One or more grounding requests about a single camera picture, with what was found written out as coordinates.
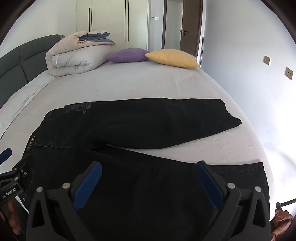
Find purple pillow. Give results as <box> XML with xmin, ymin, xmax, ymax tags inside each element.
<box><xmin>106</xmin><ymin>48</ymin><xmax>149</xmax><ymax>63</ymax></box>

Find grey padded headboard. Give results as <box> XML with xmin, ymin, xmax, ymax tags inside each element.
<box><xmin>0</xmin><ymin>34</ymin><xmax>65</xmax><ymax>109</ymax></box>

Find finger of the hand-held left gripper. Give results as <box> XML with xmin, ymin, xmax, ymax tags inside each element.
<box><xmin>0</xmin><ymin>148</ymin><xmax>12</xmax><ymax>165</ymax></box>

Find bed with white sheet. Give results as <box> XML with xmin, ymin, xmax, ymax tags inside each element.
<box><xmin>0</xmin><ymin>52</ymin><xmax>272</xmax><ymax>220</ymax></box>

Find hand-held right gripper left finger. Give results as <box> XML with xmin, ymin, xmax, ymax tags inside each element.
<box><xmin>26</xmin><ymin>160</ymin><xmax>103</xmax><ymax>241</ymax></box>

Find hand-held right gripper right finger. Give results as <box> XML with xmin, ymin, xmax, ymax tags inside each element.
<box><xmin>196</xmin><ymin>161</ymin><xmax>271</xmax><ymax>241</ymax></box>

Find white wardrobe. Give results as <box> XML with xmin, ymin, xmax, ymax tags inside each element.
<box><xmin>76</xmin><ymin>0</ymin><xmax>148</xmax><ymax>50</ymax></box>

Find person's left hand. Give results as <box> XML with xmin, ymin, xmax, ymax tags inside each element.
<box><xmin>0</xmin><ymin>200</ymin><xmax>22</xmax><ymax>235</ymax></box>

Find black pants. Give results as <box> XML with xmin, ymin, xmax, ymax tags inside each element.
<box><xmin>14</xmin><ymin>97</ymin><xmax>271</xmax><ymax>241</ymax></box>

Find flat white pillow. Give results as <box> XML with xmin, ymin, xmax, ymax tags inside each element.
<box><xmin>0</xmin><ymin>77</ymin><xmax>57</xmax><ymax>139</ymax></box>

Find folded beige duvet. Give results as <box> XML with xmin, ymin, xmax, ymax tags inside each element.
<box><xmin>45</xmin><ymin>31</ymin><xmax>116</xmax><ymax>77</ymax></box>

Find brown wooden door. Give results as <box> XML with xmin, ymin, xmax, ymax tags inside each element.
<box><xmin>179</xmin><ymin>0</ymin><xmax>204</xmax><ymax>58</ymax></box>

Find dark metal bar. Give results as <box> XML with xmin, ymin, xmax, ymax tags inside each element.
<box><xmin>275</xmin><ymin>199</ymin><xmax>296</xmax><ymax>209</ymax></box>

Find brown crumpled bag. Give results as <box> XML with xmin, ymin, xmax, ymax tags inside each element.
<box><xmin>270</xmin><ymin>210</ymin><xmax>294</xmax><ymax>241</ymax></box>

